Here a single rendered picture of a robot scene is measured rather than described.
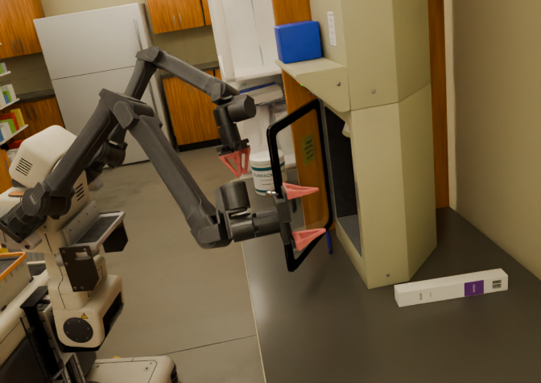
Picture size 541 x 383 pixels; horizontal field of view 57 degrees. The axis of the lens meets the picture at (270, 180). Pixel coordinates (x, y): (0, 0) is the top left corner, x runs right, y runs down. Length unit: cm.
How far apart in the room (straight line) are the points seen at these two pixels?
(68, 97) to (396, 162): 531
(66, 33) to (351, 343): 538
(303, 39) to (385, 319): 71
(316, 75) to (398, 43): 20
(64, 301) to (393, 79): 126
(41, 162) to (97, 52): 452
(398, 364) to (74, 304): 110
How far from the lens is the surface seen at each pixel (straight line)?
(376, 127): 117
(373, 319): 123
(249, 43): 248
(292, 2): 146
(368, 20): 113
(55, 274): 184
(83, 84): 617
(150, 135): 123
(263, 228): 107
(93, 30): 607
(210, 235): 109
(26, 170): 166
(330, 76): 112
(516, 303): 130
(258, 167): 194
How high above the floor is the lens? 168
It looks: 20 degrees down
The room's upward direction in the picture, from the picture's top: 9 degrees counter-clockwise
